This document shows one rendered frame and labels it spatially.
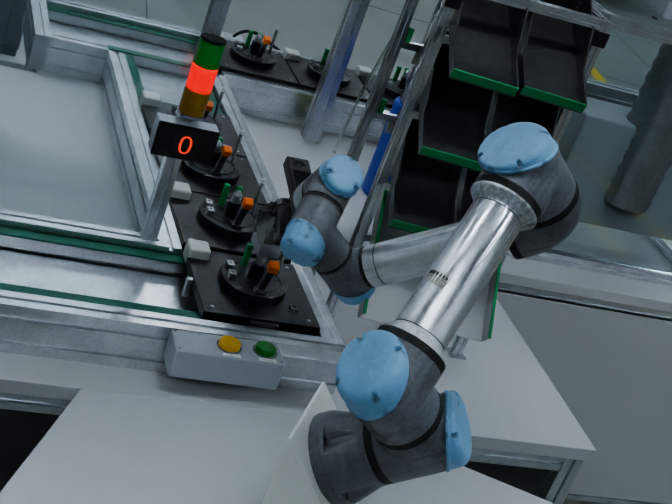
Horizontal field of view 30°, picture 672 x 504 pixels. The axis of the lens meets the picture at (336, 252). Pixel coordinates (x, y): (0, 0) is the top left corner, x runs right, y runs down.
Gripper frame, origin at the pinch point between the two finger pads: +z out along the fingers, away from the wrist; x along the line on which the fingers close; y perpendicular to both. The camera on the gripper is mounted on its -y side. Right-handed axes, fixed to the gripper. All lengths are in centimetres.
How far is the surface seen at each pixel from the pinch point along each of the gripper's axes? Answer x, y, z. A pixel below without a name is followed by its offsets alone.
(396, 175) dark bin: 21.6, -10.9, -11.2
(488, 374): 58, 19, 17
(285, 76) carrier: 37, -85, 92
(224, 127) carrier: 9, -50, 61
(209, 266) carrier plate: -7.8, 5.3, 13.3
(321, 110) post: 44, -71, 81
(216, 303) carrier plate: -8.9, 15.8, 4.2
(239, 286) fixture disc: -4.0, 11.2, 5.6
